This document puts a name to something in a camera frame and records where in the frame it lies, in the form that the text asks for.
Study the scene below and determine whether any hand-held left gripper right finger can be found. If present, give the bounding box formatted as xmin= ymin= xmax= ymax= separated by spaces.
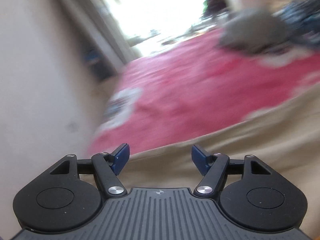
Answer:
xmin=190 ymin=144 xmax=272 ymax=198

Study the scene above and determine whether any plaid shirt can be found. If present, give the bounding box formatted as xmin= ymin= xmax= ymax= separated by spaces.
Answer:
xmin=274 ymin=0 xmax=320 ymax=51

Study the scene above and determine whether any grey garment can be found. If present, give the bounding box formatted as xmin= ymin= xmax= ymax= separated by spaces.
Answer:
xmin=218 ymin=8 xmax=291 ymax=55

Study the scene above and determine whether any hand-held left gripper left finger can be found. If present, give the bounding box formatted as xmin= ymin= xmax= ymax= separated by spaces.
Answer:
xmin=49 ymin=143 xmax=131 ymax=198

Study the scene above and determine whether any pink floral blanket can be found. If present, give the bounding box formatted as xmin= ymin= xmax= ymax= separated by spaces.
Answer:
xmin=87 ymin=27 xmax=320 ymax=156

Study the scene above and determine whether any beige garment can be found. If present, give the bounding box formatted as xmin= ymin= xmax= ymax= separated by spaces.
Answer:
xmin=117 ymin=89 xmax=320 ymax=196

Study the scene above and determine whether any grey curtain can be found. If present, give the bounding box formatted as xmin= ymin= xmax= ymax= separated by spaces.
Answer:
xmin=49 ymin=0 xmax=141 ymax=66

